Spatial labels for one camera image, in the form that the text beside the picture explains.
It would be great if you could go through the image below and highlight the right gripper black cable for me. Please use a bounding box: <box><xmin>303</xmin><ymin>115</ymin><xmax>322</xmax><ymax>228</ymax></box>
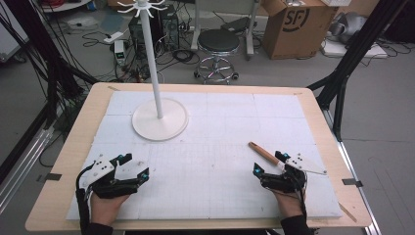
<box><xmin>293</xmin><ymin>174</ymin><xmax>310</xmax><ymax>220</ymax></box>

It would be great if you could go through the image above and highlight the person's left hand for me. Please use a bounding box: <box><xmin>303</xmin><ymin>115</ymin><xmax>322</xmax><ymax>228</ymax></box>
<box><xmin>89</xmin><ymin>192</ymin><xmax>130</xmax><ymax>226</ymax></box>

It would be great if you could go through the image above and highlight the white power strip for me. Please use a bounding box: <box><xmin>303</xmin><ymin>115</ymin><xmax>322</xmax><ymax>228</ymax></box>
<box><xmin>103</xmin><ymin>30</ymin><xmax>124</xmax><ymax>45</ymax></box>

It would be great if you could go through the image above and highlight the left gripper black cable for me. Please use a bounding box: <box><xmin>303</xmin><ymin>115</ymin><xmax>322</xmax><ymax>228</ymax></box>
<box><xmin>74</xmin><ymin>164</ymin><xmax>96</xmax><ymax>235</ymax></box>

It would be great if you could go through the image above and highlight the wooden-handled kitchen utensil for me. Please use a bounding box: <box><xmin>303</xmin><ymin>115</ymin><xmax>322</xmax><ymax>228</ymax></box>
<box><xmin>248</xmin><ymin>141</ymin><xmax>288</xmax><ymax>171</ymax></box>

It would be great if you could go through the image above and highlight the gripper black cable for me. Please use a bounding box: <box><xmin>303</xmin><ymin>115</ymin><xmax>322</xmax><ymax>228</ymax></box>
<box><xmin>74</xmin><ymin>164</ymin><xmax>96</xmax><ymax>235</ymax></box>
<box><xmin>293</xmin><ymin>174</ymin><xmax>310</xmax><ymax>220</ymax></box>

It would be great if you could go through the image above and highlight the white hook rack stand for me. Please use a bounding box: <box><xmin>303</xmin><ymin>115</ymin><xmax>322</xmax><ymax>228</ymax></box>
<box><xmin>116</xmin><ymin>0</ymin><xmax>190</xmax><ymax>142</ymax></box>

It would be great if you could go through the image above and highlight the white device with green display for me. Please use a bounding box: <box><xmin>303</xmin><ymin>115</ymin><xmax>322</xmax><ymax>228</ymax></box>
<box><xmin>114</xmin><ymin>39</ymin><xmax>127</xmax><ymax>66</ymax></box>

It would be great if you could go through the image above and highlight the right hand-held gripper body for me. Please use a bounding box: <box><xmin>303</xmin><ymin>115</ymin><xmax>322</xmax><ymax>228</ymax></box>
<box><xmin>259</xmin><ymin>153</ymin><xmax>328</xmax><ymax>194</ymax></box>

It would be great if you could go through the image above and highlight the coiled black cable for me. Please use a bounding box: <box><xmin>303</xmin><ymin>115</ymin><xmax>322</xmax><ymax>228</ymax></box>
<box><xmin>171</xmin><ymin>48</ymin><xmax>201</xmax><ymax>66</ymax></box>

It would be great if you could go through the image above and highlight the black round stool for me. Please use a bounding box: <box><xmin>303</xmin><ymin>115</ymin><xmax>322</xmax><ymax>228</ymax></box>
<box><xmin>194</xmin><ymin>28</ymin><xmax>241</xmax><ymax>86</ymax></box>

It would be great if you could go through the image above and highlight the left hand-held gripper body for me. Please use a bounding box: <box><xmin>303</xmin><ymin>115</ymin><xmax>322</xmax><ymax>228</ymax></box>
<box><xmin>79</xmin><ymin>155</ymin><xmax>145</xmax><ymax>200</ymax></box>

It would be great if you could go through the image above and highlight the black metal stand with cables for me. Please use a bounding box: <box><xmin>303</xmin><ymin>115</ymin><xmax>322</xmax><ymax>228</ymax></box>
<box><xmin>0</xmin><ymin>0</ymin><xmax>100</xmax><ymax>130</ymax></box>

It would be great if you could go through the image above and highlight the person's right hand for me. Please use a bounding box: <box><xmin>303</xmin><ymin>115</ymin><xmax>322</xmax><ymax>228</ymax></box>
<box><xmin>272</xmin><ymin>190</ymin><xmax>306</xmax><ymax>219</ymax></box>

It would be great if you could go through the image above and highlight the white flat board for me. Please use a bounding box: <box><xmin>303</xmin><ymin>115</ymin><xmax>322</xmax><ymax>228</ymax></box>
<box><xmin>320</xmin><ymin>38</ymin><xmax>390</xmax><ymax>60</ymax></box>

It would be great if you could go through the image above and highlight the grey plastic device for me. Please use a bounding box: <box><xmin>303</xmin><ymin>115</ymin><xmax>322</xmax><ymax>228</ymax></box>
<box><xmin>328</xmin><ymin>12</ymin><xmax>369</xmax><ymax>44</ymax></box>

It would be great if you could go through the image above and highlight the aluminium rail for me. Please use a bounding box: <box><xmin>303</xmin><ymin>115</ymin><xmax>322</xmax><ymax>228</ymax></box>
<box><xmin>0</xmin><ymin>126</ymin><xmax>56</xmax><ymax>214</ymax></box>
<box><xmin>322</xmin><ymin>109</ymin><xmax>384</xmax><ymax>235</ymax></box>

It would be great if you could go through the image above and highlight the black computer tower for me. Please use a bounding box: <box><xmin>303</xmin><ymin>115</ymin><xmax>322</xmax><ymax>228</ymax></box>
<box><xmin>127</xmin><ymin>4</ymin><xmax>181</xmax><ymax>61</ymax></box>

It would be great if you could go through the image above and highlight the black tape strip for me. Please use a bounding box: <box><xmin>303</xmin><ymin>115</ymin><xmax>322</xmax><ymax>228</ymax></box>
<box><xmin>35</xmin><ymin>172</ymin><xmax>63</xmax><ymax>183</ymax></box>
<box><xmin>341</xmin><ymin>177</ymin><xmax>364</xmax><ymax>188</ymax></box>

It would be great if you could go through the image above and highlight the brown cardboard box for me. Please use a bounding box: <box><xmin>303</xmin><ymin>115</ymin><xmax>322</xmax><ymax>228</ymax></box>
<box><xmin>261</xmin><ymin>0</ymin><xmax>340</xmax><ymax>61</ymax></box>

